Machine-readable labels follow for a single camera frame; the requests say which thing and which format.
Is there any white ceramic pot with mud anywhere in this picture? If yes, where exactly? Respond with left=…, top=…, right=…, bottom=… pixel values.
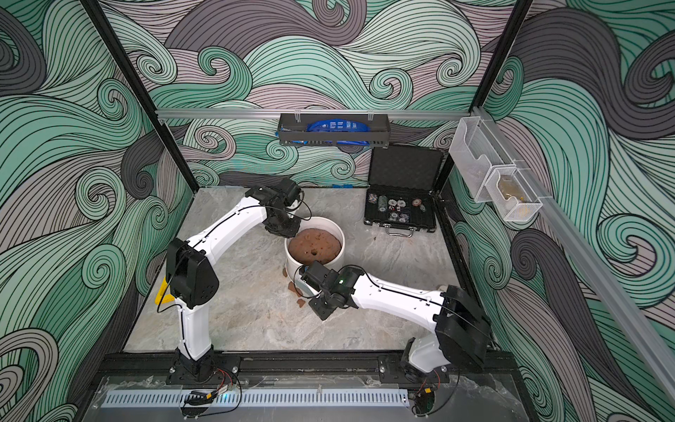
left=284, top=216, right=346, bottom=296

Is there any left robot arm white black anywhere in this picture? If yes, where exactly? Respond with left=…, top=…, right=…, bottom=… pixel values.
left=160, top=179, right=304, bottom=377

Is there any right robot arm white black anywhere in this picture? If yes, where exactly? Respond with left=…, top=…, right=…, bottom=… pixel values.
left=298, top=261, right=492, bottom=374

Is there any black open poker chip case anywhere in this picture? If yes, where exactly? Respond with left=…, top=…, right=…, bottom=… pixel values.
left=363, top=145, right=444, bottom=237

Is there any yellow toy block piece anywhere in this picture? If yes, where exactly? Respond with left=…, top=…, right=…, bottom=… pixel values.
left=155, top=280, right=175, bottom=306

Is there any black wall tray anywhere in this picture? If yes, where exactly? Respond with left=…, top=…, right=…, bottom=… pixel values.
left=276, top=114, right=391, bottom=147

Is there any blue cable coil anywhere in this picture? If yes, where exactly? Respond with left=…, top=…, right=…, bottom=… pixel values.
left=307, top=119, right=371, bottom=134

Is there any white perforated cable duct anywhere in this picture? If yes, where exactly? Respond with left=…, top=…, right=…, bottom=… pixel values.
left=100, top=389, right=410, bottom=409

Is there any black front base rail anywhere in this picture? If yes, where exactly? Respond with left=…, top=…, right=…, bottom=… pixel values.
left=99, top=350, right=518, bottom=376

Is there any aluminium wall rail back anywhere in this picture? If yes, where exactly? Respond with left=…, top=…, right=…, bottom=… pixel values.
left=156, top=107, right=470, bottom=121

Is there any aluminium wall rail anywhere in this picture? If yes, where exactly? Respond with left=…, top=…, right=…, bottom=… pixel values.
left=156, top=107, right=470, bottom=121
left=471, top=107, right=674, bottom=403

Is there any large clear wall bin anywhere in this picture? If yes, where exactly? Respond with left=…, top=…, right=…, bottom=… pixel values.
left=449, top=116, right=515, bottom=202

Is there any small clear wall bin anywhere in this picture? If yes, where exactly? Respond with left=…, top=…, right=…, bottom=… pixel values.
left=484, top=167, right=542, bottom=223

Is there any aluminium wall rail right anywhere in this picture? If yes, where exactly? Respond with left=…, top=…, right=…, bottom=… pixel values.
left=471, top=107, right=674, bottom=403

